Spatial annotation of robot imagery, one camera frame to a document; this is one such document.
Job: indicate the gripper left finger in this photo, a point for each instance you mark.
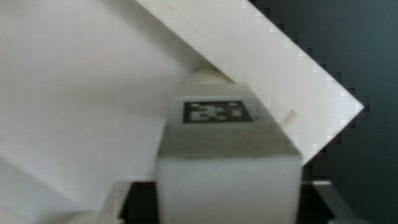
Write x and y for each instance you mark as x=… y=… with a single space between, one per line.
x=130 y=205

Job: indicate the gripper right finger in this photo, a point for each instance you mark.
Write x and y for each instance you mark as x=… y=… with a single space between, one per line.
x=324 y=208

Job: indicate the white leg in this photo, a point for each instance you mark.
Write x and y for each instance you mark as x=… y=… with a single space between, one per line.
x=228 y=162

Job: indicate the white square tabletop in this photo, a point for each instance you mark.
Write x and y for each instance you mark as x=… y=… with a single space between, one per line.
x=96 y=55

